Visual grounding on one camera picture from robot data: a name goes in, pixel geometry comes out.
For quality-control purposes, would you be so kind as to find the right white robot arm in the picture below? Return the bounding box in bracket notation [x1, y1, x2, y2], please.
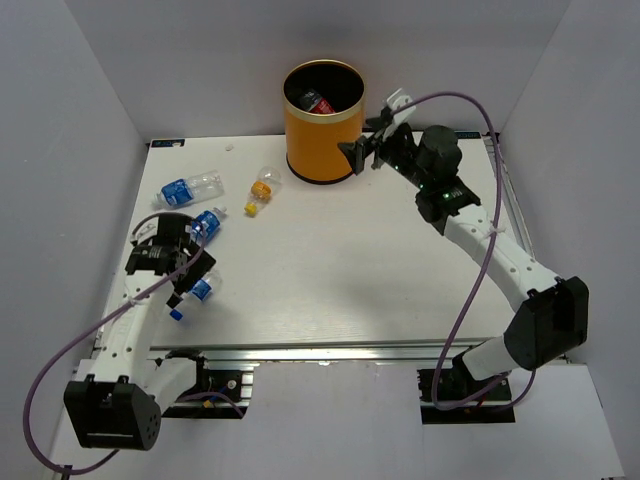
[154, 125, 566, 399]

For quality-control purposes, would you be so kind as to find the large blue label bottle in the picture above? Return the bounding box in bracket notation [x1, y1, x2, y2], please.
[190, 206, 227, 246]

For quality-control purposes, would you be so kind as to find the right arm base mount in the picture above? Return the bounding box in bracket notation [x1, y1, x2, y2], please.
[417, 368, 516, 425]

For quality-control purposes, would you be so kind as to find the blue corner sticker right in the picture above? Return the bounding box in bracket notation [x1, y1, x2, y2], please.
[455, 131, 482, 140]

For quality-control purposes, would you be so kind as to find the blue cap pepsi bottle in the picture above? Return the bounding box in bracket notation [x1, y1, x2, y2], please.
[169, 269, 223, 321]

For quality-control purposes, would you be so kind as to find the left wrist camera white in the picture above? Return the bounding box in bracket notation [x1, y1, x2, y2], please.
[129, 221, 157, 246]

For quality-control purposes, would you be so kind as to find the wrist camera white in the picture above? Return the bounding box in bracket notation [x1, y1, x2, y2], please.
[385, 88, 416, 126]
[129, 221, 157, 246]

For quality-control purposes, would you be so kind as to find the blue corner sticker left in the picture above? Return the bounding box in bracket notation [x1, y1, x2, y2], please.
[150, 139, 185, 148]

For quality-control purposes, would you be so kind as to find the aluminium table frame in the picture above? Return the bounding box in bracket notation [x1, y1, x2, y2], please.
[69, 132, 571, 416]

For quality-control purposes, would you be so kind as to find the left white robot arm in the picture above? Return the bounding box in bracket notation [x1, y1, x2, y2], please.
[64, 213, 216, 451]

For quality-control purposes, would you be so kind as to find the orange cylindrical bin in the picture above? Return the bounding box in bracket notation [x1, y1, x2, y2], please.
[282, 59, 366, 185]

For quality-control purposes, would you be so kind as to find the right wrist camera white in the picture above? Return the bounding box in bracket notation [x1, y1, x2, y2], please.
[385, 88, 416, 126]

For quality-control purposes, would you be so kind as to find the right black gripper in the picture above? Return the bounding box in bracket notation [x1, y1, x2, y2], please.
[337, 117, 431, 192]

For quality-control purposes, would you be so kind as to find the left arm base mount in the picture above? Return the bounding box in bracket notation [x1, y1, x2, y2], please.
[155, 349, 253, 420]

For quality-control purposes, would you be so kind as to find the red label water bottle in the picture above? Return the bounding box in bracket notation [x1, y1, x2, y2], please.
[299, 88, 335, 115]

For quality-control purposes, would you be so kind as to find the blue corner sticker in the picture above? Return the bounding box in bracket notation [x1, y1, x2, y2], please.
[455, 131, 482, 140]
[150, 139, 185, 148]

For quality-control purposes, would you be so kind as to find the yellow cap small bottle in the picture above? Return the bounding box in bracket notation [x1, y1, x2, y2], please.
[244, 166, 282, 218]

